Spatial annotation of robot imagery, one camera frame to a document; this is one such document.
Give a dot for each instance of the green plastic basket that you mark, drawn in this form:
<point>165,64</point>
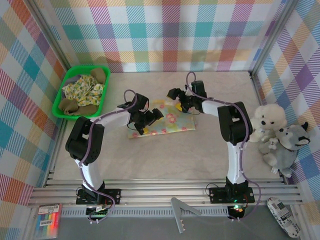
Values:
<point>106,82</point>

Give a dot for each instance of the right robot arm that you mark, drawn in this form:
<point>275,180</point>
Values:
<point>235,160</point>

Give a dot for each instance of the pastel floral skirt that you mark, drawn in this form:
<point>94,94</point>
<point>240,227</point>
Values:
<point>172,122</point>

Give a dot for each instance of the aluminium base frame rails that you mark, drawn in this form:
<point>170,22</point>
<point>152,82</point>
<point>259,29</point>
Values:
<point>162,193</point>

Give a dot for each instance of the white plush dog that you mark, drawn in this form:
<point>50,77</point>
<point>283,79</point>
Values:
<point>267,120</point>

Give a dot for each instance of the lemon print skirt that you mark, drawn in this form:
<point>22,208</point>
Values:
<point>82,88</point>

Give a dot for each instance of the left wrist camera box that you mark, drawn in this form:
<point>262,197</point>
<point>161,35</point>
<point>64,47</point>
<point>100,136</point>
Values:
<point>157,115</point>

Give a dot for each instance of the grey plush husky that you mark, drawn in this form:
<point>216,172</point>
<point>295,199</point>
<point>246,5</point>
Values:
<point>287,147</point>

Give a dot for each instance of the grey plastic triangular tool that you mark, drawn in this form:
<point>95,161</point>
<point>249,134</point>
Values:
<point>177,212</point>

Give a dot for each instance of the olive khaki skirt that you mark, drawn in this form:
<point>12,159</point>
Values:
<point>68,107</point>

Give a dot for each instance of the aluminium frame post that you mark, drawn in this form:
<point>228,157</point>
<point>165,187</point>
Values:
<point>270,37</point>
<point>50,37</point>

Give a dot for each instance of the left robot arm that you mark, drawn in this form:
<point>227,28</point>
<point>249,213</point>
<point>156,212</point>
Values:
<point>87,172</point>

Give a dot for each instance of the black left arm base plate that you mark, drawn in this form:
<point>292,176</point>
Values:
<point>113,196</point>

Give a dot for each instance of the coloured marker pack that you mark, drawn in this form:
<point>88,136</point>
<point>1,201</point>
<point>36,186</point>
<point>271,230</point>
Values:
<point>47,220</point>

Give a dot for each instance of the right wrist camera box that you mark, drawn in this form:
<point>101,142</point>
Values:
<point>173,93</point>

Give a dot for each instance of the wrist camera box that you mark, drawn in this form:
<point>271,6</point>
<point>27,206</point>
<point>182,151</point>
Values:
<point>173,93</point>
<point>157,115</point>

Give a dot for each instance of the lavender skirt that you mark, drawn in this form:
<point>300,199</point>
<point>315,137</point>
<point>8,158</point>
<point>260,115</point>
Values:
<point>75,78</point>

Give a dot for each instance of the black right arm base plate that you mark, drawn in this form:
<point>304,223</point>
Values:
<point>217,195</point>

